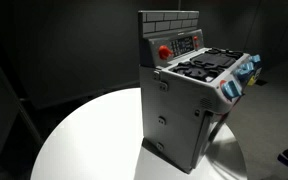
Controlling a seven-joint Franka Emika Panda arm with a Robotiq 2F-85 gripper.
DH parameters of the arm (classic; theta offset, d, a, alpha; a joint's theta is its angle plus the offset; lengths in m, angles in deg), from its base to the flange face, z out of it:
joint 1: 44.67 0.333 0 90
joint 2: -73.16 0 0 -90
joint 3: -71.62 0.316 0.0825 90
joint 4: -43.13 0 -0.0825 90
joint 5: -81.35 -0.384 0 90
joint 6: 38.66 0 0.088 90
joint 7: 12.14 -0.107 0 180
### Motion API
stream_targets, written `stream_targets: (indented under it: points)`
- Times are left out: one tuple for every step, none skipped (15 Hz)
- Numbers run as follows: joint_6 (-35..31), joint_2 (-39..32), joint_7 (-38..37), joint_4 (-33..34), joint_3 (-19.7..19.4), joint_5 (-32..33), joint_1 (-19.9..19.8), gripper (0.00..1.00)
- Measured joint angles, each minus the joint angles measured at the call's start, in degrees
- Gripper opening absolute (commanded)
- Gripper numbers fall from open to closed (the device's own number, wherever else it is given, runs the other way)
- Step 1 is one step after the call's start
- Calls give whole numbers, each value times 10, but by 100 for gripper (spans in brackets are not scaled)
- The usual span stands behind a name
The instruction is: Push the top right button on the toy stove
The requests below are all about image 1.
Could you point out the grey toy stove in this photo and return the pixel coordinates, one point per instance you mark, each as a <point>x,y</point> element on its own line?
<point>183,106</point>

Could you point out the red knob on back panel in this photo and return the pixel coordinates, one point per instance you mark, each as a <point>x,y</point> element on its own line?
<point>164,52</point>

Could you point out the blue left front knob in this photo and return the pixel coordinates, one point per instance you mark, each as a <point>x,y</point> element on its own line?
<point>231,90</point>

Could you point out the blue knob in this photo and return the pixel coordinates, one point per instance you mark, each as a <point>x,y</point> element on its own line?
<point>231,90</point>
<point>255,58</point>
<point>244,69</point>

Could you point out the blue middle front knob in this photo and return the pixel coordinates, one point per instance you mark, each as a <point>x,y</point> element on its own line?
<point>244,69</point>

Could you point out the blue right front knob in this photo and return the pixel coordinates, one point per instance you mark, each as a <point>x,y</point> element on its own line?
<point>255,58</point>

